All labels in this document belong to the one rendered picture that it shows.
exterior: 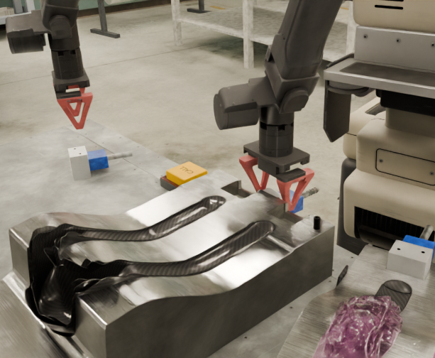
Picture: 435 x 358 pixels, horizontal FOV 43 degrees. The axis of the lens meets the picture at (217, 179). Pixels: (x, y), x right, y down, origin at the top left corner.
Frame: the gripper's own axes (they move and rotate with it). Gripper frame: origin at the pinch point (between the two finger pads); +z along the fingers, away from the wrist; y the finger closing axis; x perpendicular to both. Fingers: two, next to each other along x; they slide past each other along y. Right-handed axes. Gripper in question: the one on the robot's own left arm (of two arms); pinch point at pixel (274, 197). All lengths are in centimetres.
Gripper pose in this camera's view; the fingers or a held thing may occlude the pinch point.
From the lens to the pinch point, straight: 97.0
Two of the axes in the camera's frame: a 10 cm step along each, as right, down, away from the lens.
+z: 0.3, 8.9, 4.6
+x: 8.2, -2.9, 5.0
